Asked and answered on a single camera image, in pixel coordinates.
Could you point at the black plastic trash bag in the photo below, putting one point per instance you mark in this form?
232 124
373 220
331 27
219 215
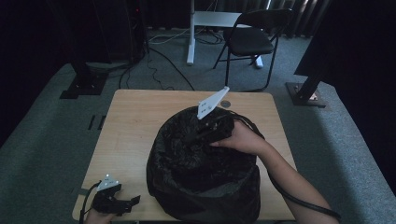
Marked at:
186 174

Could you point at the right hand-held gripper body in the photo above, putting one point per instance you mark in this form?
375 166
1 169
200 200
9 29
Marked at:
218 127

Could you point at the black metal stand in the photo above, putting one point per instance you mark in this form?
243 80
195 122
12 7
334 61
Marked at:
84 84
306 93

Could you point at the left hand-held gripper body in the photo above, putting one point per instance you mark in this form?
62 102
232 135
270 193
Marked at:
107 202

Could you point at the black equipment tower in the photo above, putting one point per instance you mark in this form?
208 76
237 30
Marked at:
124 31

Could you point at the gray tape piece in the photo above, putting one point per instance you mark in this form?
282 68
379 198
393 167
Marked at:
82 191

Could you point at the gray round table grommet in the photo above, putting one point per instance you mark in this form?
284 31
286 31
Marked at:
225 104

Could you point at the black floor tape strip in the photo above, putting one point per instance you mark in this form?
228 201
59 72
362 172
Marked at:
101 122
91 122

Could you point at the white desk frame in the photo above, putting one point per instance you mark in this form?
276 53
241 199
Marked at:
191 46

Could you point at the black folding chair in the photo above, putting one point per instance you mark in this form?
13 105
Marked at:
250 42

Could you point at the person's left hand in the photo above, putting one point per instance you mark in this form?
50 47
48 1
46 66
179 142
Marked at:
98 217

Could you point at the person's right hand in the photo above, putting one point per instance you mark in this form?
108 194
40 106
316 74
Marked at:
244 140

